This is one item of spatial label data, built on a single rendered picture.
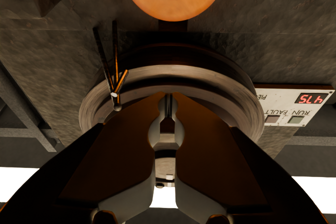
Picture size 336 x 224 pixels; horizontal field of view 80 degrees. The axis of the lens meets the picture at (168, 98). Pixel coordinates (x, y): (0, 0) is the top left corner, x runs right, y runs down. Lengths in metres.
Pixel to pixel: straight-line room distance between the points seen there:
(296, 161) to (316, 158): 0.79
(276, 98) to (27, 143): 9.46
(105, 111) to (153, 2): 0.25
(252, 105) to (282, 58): 0.19
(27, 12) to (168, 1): 0.21
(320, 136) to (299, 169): 2.75
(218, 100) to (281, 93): 0.30
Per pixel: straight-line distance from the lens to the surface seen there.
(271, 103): 0.71
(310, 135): 6.27
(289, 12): 0.48
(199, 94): 0.40
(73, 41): 0.58
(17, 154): 9.64
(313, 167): 9.24
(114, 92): 0.31
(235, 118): 0.47
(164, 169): 0.51
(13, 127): 6.63
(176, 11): 0.35
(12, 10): 0.39
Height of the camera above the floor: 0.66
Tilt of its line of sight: 47 degrees up
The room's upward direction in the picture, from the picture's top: 180 degrees counter-clockwise
